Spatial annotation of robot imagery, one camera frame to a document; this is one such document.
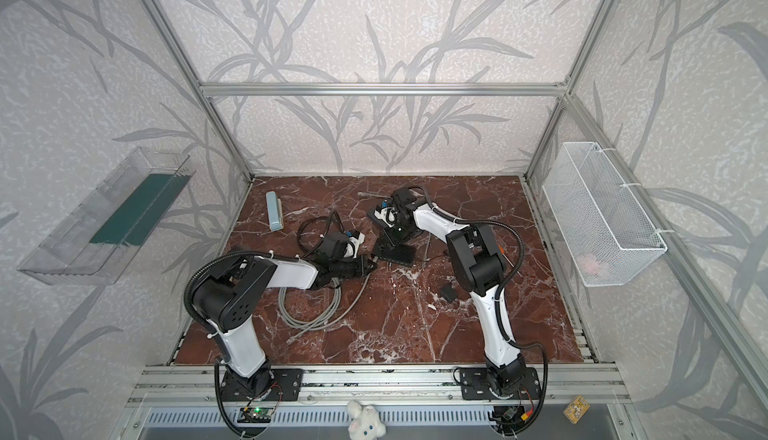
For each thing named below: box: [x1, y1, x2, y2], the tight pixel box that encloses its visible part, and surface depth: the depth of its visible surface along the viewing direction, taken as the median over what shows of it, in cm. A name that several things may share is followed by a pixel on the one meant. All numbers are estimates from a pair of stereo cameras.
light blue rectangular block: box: [266, 191, 284, 232], surface depth 106 cm
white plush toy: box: [347, 400, 387, 440], surface depth 67 cm
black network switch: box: [371, 242, 417, 267], surface depth 98 cm
